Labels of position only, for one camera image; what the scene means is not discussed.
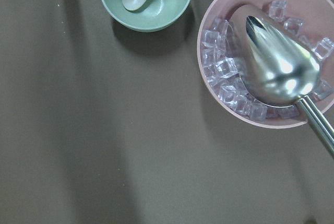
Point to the metal ice scoop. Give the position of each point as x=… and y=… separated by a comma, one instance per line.
x=278, y=69

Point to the pink bowl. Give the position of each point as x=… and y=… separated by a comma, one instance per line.
x=318, y=17

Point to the clear ice cubes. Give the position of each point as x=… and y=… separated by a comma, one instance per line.
x=219, y=72

